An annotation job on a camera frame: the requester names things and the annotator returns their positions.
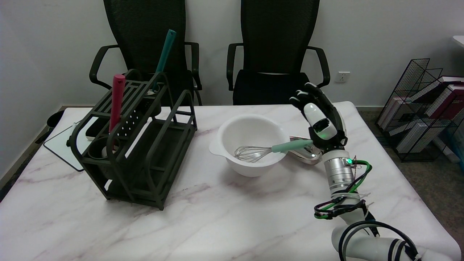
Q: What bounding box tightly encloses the black wire rack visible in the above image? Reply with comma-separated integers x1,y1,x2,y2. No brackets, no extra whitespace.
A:
375,58,464,162

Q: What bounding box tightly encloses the white flat board black edge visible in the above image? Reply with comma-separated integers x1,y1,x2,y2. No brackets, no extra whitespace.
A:
43,123,89,172

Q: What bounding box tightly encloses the dark green utensil rack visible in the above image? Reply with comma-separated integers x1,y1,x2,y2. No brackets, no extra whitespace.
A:
66,69,198,211

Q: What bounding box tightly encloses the white book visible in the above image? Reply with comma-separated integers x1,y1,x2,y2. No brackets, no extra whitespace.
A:
379,78,453,131

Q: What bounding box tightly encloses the green robot cable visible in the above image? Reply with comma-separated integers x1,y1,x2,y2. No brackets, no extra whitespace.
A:
315,161,372,220

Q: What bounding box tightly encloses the white plastic mixing bowl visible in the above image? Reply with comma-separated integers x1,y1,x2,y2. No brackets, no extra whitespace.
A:
209,114,290,177

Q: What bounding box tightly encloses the black floor bin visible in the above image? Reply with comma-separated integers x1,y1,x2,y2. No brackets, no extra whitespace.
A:
36,110,65,145

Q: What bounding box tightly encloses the metal whisk mint green handle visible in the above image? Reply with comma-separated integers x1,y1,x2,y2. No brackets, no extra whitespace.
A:
234,140,314,163

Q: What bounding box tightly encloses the shiny metal scoop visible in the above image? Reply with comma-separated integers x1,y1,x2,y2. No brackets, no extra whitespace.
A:
288,136,323,165

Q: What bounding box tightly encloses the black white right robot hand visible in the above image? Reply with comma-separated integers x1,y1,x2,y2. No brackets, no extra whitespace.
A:
289,83,348,152

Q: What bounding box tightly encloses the teal utensil handle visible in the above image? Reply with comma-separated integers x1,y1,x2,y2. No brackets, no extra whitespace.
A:
152,29,177,91

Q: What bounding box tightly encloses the maroon book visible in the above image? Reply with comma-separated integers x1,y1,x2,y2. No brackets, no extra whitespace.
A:
428,85,464,121

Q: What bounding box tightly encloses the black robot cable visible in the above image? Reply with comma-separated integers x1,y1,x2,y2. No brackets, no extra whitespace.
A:
314,198,423,261

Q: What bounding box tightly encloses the black mesh office chair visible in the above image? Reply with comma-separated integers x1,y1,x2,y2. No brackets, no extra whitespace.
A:
227,0,331,105
89,0,203,106

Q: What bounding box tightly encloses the red utensil handle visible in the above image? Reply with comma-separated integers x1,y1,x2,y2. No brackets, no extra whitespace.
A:
109,74,126,134

